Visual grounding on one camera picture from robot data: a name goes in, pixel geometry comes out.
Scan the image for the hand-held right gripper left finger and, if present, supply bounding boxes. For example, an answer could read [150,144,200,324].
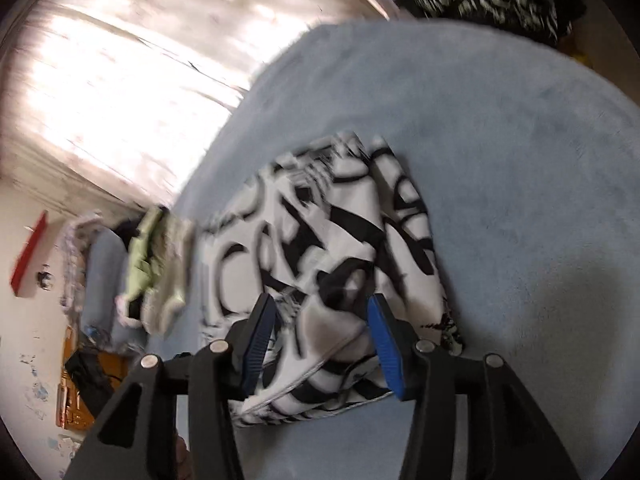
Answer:
[62,294,277,480]

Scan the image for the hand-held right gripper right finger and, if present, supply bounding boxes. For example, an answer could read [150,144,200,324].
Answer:
[368,294,581,480]

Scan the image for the black and white printed jacket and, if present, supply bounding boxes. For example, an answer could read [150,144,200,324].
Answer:
[192,130,466,428]

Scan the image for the light green garment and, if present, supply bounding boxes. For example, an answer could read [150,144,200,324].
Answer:
[125,207,168,306]

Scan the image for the grey blue pillows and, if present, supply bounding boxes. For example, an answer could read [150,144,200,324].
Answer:
[82,230,147,356]

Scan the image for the black garment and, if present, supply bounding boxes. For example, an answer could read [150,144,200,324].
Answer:
[112,217,146,247]

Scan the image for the floral patterned quilt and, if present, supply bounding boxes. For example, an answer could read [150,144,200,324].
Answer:
[60,214,103,316]

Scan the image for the orange wooden headboard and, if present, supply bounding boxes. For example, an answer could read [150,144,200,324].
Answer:
[60,325,132,431]

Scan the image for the bed with blue sheet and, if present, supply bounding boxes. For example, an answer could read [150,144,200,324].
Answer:
[145,20,640,480]

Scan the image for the white floral sheer curtain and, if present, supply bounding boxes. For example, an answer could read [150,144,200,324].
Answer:
[0,0,391,211]

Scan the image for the black and white patterned cloth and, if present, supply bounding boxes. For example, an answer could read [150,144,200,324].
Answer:
[395,0,586,46]

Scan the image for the red wall shelf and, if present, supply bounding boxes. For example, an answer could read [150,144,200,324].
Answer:
[11,212,48,298]

